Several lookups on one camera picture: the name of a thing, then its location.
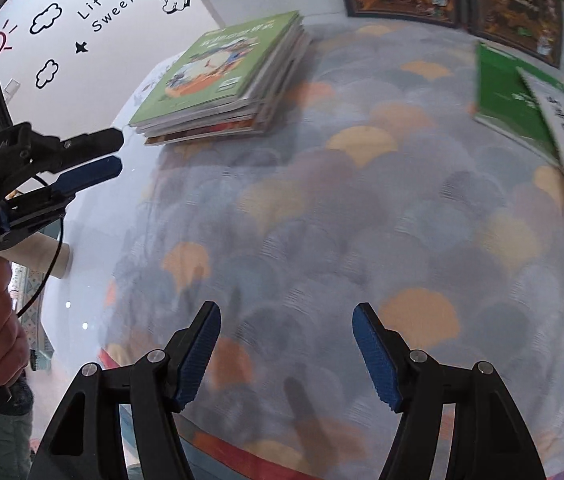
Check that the fan-pattern blanket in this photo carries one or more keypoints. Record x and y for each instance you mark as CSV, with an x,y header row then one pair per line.
x,y
362,210

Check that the plain green book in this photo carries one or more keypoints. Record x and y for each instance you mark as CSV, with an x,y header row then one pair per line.
x,y
507,95

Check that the beige paper cup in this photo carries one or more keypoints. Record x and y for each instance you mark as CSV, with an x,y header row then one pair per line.
x,y
42,257

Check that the cloud wall sticker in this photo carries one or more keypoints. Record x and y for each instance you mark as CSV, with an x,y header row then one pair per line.
x,y
48,74

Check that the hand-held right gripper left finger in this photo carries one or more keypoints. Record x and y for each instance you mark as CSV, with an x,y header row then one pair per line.
x,y
201,355

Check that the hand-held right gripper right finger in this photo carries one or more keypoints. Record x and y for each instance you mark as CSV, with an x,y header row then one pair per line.
x,y
374,355

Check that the patterned blue cabinet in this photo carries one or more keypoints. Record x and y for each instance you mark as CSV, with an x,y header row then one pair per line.
x,y
34,330

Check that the stack of picture books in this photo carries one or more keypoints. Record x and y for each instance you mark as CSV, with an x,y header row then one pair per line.
x,y
222,129

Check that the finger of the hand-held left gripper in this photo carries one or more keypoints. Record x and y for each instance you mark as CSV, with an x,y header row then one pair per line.
x,y
92,175
92,144

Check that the light green picture book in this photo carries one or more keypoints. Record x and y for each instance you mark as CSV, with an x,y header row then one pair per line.
x,y
212,65

